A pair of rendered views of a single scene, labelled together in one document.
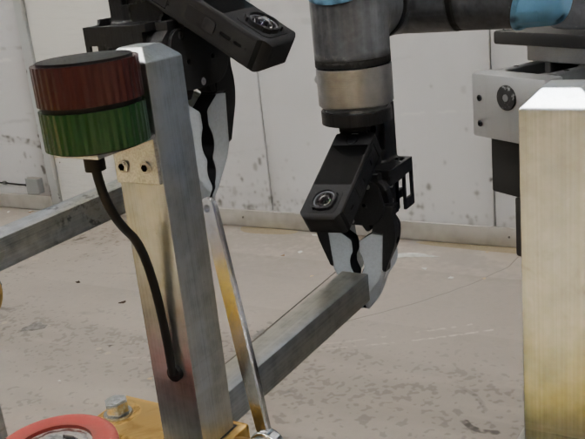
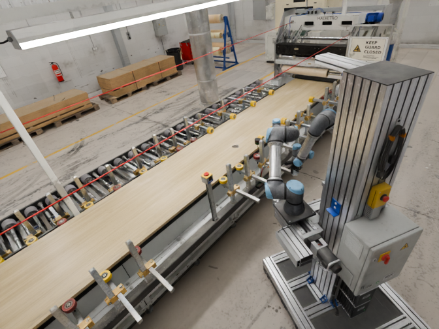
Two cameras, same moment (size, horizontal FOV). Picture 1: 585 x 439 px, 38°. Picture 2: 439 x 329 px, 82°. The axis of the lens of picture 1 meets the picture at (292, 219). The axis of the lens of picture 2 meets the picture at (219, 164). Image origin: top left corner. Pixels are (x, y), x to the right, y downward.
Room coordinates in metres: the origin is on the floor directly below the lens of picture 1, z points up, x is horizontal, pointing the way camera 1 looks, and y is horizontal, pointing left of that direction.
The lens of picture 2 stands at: (0.64, -2.06, 2.44)
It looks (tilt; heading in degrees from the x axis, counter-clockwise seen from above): 36 degrees down; 105
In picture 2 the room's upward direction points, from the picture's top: 9 degrees counter-clockwise
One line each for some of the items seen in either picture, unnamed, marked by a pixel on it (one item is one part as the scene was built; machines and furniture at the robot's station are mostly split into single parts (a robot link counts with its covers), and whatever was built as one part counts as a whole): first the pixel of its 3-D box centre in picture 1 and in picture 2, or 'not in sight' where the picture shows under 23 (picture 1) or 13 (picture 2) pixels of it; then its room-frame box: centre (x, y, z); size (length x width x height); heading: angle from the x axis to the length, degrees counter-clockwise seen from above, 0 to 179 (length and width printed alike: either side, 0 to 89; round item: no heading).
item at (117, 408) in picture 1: (117, 406); not in sight; (0.56, 0.14, 0.88); 0.02 x 0.02 x 0.01
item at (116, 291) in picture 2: not in sight; (115, 294); (-0.40, -1.38, 0.83); 0.13 x 0.06 x 0.05; 58
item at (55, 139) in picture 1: (95, 124); not in sight; (0.48, 0.11, 1.10); 0.06 x 0.06 x 0.02
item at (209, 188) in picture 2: not in sight; (211, 201); (0.11, -0.56, 0.93); 0.05 x 0.04 x 0.45; 58
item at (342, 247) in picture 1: (356, 260); not in sight; (0.85, -0.06, 0.86); 0.06 x 0.03 x 0.09; 148
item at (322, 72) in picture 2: not in sight; (315, 72); (1.31, 2.36, 1.05); 1.43 x 0.12 x 0.12; 148
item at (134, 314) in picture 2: not in sight; (122, 298); (-0.34, -1.40, 0.83); 0.43 x 0.03 x 0.04; 148
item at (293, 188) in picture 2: not in sight; (294, 190); (0.77, -0.72, 1.21); 0.13 x 0.12 x 0.14; 179
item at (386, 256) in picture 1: (376, 228); not in sight; (0.81, -0.08, 0.91); 0.05 x 0.02 x 0.09; 58
